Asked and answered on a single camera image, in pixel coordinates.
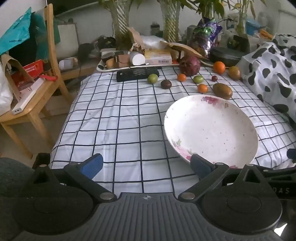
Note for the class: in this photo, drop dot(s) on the white plastic bag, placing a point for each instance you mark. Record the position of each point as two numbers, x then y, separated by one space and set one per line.
152 41

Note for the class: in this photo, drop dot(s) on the braided plant trunk left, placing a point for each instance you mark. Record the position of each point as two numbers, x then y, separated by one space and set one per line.
119 20

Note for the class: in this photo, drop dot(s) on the long white box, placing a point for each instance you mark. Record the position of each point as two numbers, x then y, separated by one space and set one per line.
26 99

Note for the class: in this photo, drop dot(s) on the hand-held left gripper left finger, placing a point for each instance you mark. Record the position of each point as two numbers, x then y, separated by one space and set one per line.
91 165

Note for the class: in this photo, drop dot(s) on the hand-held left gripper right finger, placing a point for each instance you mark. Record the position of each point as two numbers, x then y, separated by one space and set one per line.
200 165

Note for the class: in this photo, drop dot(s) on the white round jar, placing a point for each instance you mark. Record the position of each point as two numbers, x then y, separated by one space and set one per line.
137 59

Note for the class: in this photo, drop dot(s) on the green round fruit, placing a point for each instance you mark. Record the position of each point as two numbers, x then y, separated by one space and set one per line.
198 79
152 78

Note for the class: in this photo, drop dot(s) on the wooden chair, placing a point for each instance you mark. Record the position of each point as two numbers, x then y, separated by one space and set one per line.
49 58

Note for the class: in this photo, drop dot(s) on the dark purple passion fruit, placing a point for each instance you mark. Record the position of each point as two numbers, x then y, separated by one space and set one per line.
166 84

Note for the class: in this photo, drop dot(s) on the braided plant trunk right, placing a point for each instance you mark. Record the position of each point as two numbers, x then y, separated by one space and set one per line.
171 20

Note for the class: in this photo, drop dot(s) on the black flat device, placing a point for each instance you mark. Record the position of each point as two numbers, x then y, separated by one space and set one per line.
136 74

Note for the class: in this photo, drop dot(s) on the white checked bed sheet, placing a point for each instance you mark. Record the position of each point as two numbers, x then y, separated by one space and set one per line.
115 120

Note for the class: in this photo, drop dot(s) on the small orange tomato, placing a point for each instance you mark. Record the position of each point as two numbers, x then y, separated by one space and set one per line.
181 77

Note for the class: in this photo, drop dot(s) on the small dark red cherry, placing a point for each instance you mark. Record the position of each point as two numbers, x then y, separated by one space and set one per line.
214 78

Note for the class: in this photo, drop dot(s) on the crumpled brown paper bag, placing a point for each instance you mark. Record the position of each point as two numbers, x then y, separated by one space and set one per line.
136 38

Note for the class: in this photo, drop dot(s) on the white leaning board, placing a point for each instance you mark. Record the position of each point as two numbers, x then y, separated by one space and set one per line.
67 39

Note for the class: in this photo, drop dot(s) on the grey zip case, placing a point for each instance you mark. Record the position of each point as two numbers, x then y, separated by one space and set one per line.
227 56

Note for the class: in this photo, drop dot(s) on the yellow-green mango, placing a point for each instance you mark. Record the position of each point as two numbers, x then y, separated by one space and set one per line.
234 72

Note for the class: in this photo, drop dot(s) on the small orange mandarin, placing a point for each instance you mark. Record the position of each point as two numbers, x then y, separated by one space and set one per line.
202 88

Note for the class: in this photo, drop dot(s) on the red cardboard box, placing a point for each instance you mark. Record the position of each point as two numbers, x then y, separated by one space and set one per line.
30 70

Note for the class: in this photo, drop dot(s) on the braided plant trunk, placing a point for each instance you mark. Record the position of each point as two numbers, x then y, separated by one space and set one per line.
119 20
171 20

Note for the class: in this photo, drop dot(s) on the white floral plate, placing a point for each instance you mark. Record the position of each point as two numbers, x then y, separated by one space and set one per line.
210 129

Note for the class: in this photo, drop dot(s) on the white tray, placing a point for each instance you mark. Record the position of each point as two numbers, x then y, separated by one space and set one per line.
101 69

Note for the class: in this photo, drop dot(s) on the yellow cardboard box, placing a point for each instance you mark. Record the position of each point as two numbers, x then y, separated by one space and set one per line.
158 56

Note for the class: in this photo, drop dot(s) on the red dragon fruit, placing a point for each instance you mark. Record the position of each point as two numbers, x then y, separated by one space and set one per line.
189 65

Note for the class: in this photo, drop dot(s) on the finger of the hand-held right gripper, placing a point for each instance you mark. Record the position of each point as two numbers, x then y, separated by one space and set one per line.
292 154

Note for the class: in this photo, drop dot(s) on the brown leather pouch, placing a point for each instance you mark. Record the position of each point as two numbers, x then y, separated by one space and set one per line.
122 60

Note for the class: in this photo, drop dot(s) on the teal plastic bag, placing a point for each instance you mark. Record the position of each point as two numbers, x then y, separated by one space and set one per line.
16 34

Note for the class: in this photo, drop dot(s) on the brown-green mango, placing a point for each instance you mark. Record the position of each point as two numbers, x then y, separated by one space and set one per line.
222 90

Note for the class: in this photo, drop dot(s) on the white cylinder container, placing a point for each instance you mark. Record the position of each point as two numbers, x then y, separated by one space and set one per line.
67 64

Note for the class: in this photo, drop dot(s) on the orange packet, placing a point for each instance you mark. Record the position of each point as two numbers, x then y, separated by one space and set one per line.
266 33

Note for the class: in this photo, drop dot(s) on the purple foil bag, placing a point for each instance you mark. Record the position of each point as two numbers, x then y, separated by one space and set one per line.
205 34

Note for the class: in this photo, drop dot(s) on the black fuzzy pouf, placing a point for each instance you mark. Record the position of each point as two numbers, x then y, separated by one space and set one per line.
86 49

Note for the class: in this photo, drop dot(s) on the large orange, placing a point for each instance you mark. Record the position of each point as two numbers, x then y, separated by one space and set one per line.
219 67

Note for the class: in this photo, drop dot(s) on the small glass bottle with plant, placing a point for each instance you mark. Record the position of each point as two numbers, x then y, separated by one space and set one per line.
242 23

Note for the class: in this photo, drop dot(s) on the cow print blanket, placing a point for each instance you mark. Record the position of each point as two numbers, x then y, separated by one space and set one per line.
268 69

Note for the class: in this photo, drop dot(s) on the dark green cloth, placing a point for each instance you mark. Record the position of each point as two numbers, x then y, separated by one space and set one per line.
44 34

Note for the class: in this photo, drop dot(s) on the kraft paper envelope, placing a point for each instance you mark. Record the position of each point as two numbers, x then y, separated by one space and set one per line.
182 47

